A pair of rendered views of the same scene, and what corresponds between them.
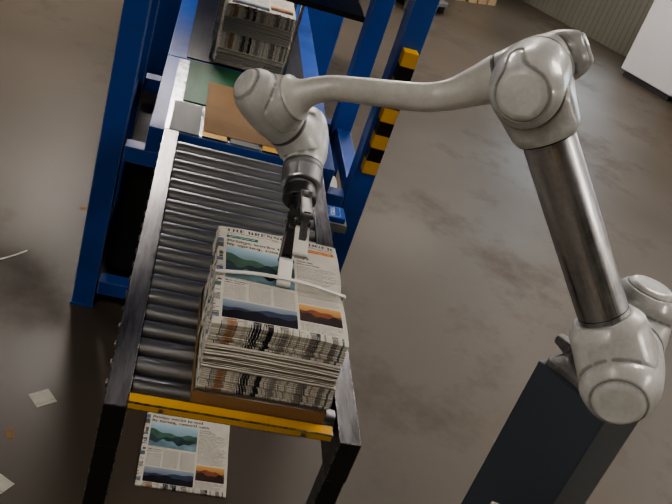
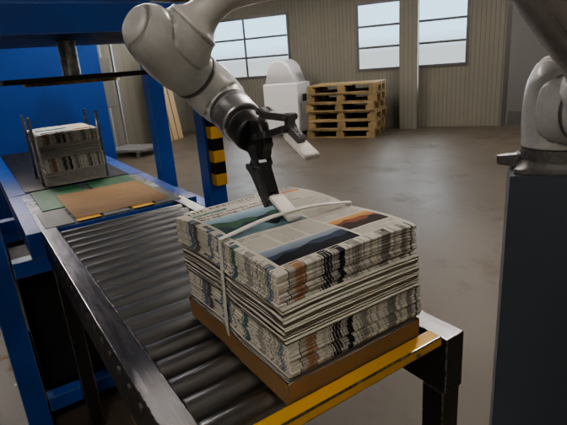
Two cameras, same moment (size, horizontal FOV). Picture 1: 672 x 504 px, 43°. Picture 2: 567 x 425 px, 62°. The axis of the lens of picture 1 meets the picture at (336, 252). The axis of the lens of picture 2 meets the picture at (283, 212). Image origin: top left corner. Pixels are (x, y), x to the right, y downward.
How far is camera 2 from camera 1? 1.10 m
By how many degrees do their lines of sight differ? 20
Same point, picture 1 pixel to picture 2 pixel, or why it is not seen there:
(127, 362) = (177, 414)
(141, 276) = (115, 329)
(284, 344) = (359, 259)
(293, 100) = (197, 18)
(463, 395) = not seen: hidden behind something
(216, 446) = not seen: outside the picture
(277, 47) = (93, 153)
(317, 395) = (407, 302)
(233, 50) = (60, 171)
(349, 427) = (434, 324)
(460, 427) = not seen: hidden behind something
